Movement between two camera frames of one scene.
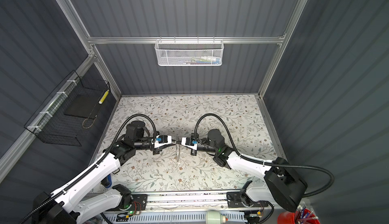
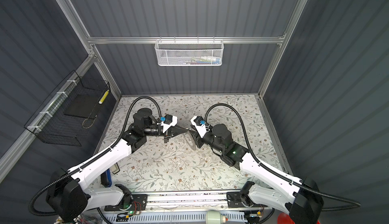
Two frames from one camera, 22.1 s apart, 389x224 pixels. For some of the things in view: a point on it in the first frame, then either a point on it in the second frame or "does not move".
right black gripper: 194,153 → 197,138
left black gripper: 157,151 → 177,130
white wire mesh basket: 189,52 does not move
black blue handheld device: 107,182 does not move
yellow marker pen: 103,97 does not move
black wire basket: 69,114 does not move
